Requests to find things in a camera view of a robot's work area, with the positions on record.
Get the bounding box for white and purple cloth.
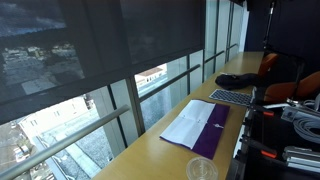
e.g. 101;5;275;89
159;98;231;160

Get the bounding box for medium steel handrail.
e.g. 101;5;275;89
138;63;202;103

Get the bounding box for narrow dark roller blind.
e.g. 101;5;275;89
119;0;207;81

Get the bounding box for short steel handrail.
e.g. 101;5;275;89
203;49;226;64

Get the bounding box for grey computer keyboard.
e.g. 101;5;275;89
208;88;254;108

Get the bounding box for black cloth bag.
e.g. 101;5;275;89
214;73;264;91

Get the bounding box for clear plastic cup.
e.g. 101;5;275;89
185;156;219;180

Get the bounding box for long steel handrail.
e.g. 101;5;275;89
0;104;131;180

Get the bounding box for small orange office chair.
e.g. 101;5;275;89
257;52;281;79

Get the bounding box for wide dark roller blind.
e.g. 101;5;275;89
0;0;129;126

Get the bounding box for large orange office chair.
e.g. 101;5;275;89
263;70;320;104

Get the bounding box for black tripod pole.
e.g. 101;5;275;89
263;0;278;51

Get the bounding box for aluminium extrusion rails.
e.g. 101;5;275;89
282;145;320;174

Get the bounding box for black clamp orange handle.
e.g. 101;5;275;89
239;136;278;160
249;104;276;118

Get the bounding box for grey metal bracket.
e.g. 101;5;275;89
280;106;320;125

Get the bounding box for grey coiled cable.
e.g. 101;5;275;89
292;116;320;145

